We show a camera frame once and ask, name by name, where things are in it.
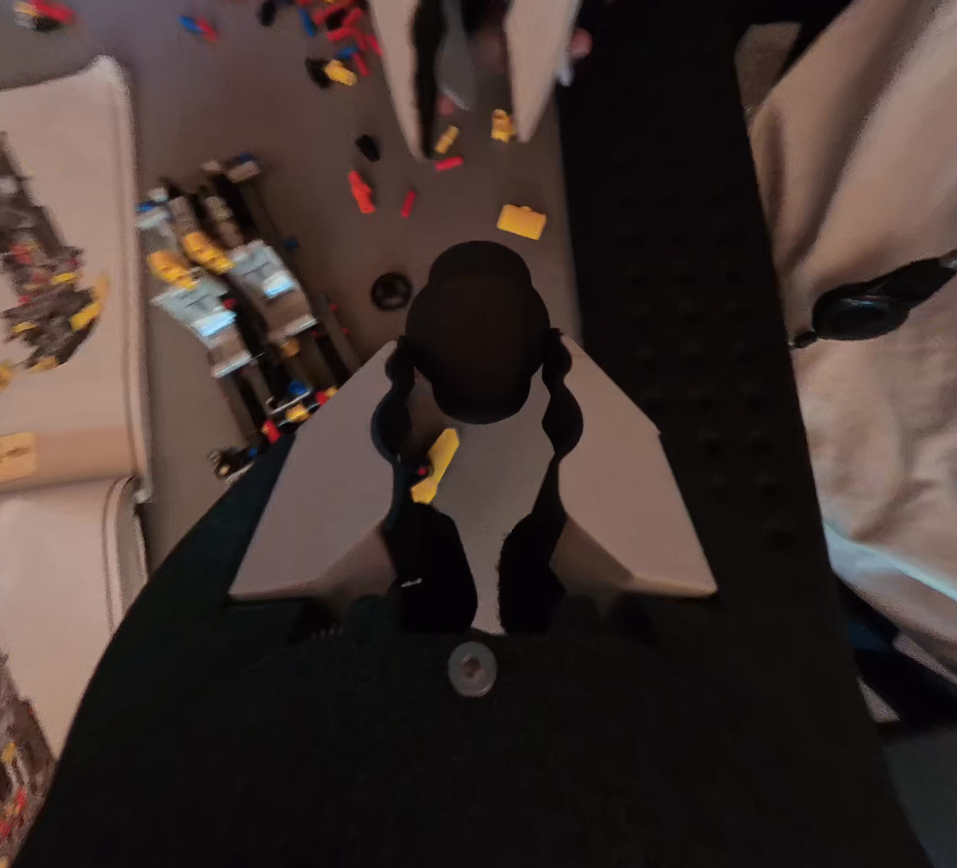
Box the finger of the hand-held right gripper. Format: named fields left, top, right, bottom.
left=497, top=0, right=603, bottom=144
left=364, top=0, right=442, bottom=161

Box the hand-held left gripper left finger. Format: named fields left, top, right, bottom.
left=229, top=339, right=479, bottom=633

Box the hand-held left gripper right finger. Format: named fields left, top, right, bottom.
left=499, top=334, right=720, bottom=633

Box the lego car chassis model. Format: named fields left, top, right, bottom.
left=135, top=152, right=361, bottom=482

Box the grey lego panel piece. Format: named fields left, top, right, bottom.
left=226, top=242, right=320, bottom=347

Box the black round object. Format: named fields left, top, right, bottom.
left=404, top=240, right=556, bottom=426

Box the yellow lego panel piece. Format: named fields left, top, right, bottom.
left=410, top=427, right=462, bottom=506

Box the yellow lego brick piece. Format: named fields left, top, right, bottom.
left=496, top=203, right=548, bottom=242

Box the small black lego steering wheel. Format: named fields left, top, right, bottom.
left=371, top=272, right=412, bottom=313

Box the open lego instruction booklet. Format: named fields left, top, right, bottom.
left=0, top=55, right=154, bottom=850

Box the black perforated chair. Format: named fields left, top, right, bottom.
left=557, top=0, right=861, bottom=660

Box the black badge reel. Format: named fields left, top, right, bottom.
left=791, top=251, right=957, bottom=351

